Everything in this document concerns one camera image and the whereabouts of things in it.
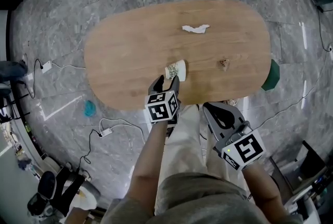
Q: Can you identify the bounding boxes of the green waste bin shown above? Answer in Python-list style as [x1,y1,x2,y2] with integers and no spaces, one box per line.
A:
[261,58,281,93]

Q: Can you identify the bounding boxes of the oval wooden table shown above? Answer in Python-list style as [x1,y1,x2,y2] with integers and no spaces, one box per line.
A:
[83,0,272,112]

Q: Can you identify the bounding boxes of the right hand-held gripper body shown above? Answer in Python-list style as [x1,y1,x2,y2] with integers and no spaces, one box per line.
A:
[213,130,266,172]

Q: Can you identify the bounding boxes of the grey oval backpack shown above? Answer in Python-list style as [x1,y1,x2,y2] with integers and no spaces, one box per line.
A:
[37,170,58,201]

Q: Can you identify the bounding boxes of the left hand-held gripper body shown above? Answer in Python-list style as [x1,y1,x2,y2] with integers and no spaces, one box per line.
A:
[144,89,181,124]

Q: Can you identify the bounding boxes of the black floor cable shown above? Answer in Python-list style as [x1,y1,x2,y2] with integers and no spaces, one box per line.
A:
[315,4,333,52]

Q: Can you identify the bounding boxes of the black power cable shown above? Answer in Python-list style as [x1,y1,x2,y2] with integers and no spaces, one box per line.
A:
[77,128,104,164]

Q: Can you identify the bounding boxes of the white tissue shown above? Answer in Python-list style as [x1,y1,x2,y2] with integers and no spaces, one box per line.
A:
[181,23,211,35]

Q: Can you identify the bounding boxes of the small teal cloth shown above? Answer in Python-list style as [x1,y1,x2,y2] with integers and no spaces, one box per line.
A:
[83,99,97,118]

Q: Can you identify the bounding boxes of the thin white adapter cable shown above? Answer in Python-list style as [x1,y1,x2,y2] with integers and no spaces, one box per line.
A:
[51,62,86,70]

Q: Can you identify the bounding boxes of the person's right forearm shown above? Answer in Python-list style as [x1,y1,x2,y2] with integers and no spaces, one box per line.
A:
[241,163,286,216]

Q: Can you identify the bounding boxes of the person's grey shirt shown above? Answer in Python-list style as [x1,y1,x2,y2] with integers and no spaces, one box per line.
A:
[99,172,304,224]

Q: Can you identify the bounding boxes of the person's beige trousers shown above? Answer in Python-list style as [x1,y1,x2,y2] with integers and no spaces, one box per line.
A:
[154,104,251,216]

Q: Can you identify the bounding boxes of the person's left forearm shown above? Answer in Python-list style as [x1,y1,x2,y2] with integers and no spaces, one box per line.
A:
[125,121,169,214]

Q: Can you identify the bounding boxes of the white tape corner mark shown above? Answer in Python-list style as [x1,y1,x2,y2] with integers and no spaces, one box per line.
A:
[35,95,84,122]

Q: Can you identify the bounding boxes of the right hand-held gripper camera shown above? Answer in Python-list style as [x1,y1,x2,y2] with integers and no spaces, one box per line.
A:
[233,124,253,142]

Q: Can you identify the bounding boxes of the paper cup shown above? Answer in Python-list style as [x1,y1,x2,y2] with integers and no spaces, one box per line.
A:
[164,59,188,82]

